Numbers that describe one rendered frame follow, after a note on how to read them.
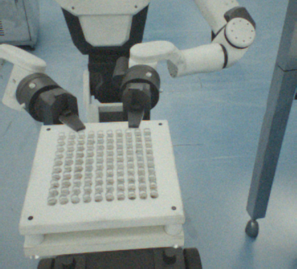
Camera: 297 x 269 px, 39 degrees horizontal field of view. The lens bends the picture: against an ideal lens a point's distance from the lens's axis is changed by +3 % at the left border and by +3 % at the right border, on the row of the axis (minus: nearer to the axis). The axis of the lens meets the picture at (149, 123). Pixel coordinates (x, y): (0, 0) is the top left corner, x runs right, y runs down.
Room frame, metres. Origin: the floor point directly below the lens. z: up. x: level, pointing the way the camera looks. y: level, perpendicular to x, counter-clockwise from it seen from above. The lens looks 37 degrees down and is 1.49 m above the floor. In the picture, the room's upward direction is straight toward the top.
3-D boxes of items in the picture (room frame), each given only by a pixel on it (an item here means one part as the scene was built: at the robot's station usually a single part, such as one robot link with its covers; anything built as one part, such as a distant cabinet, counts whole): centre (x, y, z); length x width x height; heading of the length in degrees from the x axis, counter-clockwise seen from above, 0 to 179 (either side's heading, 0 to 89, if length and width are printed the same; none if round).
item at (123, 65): (0.87, 0.03, 0.98); 0.11 x 0.11 x 0.11; 87
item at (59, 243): (0.53, 0.08, 0.95); 0.24 x 0.24 x 0.02; 4
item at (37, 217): (0.53, 0.08, 1.00); 0.25 x 0.24 x 0.02; 94
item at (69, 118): (0.65, 0.15, 1.02); 0.06 x 0.03 x 0.02; 37
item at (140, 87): (0.75, 0.02, 1.00); 0.12 x 0.10 x 0.13; 177
